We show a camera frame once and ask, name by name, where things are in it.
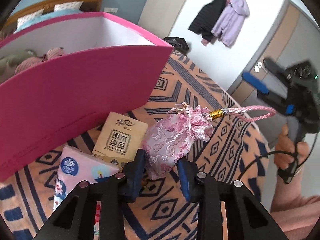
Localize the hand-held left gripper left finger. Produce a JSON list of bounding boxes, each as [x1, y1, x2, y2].
[[34, 149, 147, 240]]

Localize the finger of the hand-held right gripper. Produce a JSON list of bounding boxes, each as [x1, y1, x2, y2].
[[263, 58, 290, 83], [241, 72, 288, 113]]

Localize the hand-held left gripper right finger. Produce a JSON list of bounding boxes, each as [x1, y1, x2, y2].
[[176, 159, 287, 240]]

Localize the pink brocade drawstring pouch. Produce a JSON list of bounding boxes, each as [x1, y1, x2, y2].
[[142, 102, 277, 180]]

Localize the beige tissue pack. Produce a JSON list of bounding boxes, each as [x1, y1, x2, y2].
[[91, 112, 148, 167]]

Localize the floral tissue pack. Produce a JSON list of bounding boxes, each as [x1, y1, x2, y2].
[[53, 145, 124, 240]]

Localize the pink cardboard box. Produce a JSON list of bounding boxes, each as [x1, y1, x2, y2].
[[0, 12, 175, 183]]

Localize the pink knitted plush bear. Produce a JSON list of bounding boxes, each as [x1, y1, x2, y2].
[[14, 46, 67, 75]]

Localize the green plush toy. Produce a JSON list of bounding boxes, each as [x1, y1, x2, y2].
[[0, 49, 40, 77]]

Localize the person's right forearm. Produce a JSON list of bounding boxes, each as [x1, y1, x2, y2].
[[269, 166, 320, 240]]

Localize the person's right hand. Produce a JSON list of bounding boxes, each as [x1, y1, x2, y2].
[[274, 125, 312, 171]]

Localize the beige panel door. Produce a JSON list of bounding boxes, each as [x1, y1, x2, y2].
[[226, 0, 320, 105]]

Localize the orange patterned blanket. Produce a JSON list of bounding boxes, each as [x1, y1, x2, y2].
[[0, 49, 272, 240]]

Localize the purple hoodie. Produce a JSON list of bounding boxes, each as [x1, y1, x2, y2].
[[211, 0, 250, 47]]

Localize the black jacket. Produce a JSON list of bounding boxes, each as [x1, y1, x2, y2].
[[188, 0, 227, 42]]

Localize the beige wardrobe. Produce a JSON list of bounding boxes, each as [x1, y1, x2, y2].
[[137, 0, 200, 39]]

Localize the blue floral duvet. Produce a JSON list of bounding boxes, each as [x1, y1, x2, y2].
[[14, 10, 83, 34]]

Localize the white floral pillow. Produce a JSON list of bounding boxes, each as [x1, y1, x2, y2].
[[54, 1, 84, 12], [16, 9, 45, 30]]

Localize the wooden headboard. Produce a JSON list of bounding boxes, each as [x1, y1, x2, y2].
[[5, 0, 104, 28]]

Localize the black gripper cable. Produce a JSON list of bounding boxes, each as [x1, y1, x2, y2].
[[235, 150, 307, 183]]

